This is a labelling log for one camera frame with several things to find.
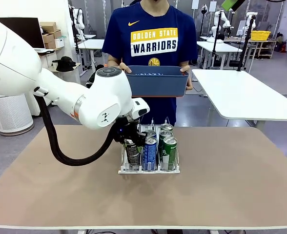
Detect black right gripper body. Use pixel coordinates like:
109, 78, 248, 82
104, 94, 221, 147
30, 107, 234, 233
231, 0, 246, 12

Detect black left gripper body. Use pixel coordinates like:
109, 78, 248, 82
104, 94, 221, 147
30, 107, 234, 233
113, 118, 141, 144

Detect black beverage can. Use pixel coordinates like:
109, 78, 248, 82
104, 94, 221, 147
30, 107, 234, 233
123, 138, 141, 164

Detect dark green white-label can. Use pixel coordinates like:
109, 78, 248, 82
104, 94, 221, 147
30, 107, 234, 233
162, 136, 178, 171

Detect blue-grey bin orange handles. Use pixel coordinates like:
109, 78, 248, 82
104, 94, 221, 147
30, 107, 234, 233
125, 65, 190, 98

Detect person's right forearm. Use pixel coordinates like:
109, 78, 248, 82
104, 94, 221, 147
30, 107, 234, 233
108, 55, 122, 67

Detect white plastic can dispenser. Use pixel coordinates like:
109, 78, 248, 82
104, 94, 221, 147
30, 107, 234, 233
118, 117, 181, 175

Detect person's right hand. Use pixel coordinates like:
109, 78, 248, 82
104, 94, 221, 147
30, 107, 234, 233
119, 62, 132, 74

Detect person's left hand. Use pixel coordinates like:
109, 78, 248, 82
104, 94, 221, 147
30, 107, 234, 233
180, 65, 193, 91

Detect yellow plastic basket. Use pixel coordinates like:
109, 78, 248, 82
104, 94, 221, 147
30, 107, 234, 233
250, 30, 272, 41

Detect black stand pole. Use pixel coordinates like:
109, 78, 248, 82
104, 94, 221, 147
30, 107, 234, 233
210, 11, 224, 70
236, 14, 257, 72

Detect wooden shelf rack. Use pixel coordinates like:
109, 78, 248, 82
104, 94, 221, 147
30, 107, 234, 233
248, 39, 278, 59

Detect person in blue shirt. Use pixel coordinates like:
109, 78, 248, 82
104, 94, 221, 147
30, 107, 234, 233
102, 0, 198, 126

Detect small white rolling table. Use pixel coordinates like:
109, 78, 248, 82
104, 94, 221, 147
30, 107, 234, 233
44, 62, 82, 85

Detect black hat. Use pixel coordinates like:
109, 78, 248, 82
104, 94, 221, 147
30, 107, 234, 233
52, 56, 77, 72

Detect large white side table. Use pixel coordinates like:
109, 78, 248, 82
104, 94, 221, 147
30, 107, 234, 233
191, 69, 287, 132

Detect white air purifier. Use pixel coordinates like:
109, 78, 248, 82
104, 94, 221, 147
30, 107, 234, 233
0, 94, 34, 137

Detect black computer monitor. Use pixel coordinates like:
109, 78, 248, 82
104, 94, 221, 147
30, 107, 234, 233
0, 17, 46, 49

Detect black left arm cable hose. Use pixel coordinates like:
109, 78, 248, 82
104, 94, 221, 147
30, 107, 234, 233
33, 86, 117, 167

